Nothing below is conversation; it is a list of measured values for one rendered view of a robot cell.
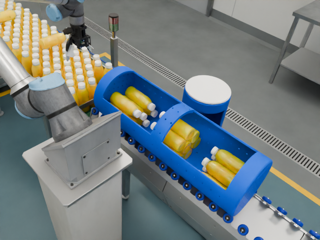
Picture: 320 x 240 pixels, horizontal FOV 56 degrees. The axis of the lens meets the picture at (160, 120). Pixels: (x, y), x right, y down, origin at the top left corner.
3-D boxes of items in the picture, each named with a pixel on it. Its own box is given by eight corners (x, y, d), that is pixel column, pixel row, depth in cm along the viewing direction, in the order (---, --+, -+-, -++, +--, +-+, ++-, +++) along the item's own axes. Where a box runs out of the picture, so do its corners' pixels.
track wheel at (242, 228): (250, 229, 123) (251, 228, 125) (240, 222, 125) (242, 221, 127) (244, 238, 124) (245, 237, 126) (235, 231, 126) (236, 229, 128)
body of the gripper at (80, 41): (79, 51, 152) (76, 28, 144) (69, 44, 156) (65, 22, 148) (91, 46, 157) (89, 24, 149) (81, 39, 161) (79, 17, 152)
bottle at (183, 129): (184, 140, 136) (157, 121, 143) (189, 141, 141) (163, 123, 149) (192, 127, 135) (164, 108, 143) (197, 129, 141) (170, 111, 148)
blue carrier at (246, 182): (224, 229, 124) (249, 182, 107) (91, 118, 164) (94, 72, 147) (256, 194, 143) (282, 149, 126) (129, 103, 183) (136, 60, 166)
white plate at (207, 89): (178, 77, 188) (178, 79, 189) (196, 106, 169) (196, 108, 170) (218, 72, 196) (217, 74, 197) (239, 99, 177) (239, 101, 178)
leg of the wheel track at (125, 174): (125, 200, 239) (125, 147, 197) (120, 196, 242) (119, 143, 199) (130, 196, 243) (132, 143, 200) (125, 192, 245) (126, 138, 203)
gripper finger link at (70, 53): (68, 64, 154) (75, 47, 152) (61, 59, 157) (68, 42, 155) (73, 65, 157) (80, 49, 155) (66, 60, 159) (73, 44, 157)
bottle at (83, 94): (80, 114, 177) (77, 91, 165) (76, 106, 181) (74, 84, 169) (91, 110, 179) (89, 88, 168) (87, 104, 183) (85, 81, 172)
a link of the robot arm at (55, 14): (53, -3, 125) (71, -10, 133) (41, 10, 133) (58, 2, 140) (65, 15, 128) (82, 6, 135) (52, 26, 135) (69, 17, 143)
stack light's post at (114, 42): (115, 148, 278) (113, 39, 203) (113, 146, 279) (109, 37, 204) (119, 146, 280) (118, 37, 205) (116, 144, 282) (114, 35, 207)
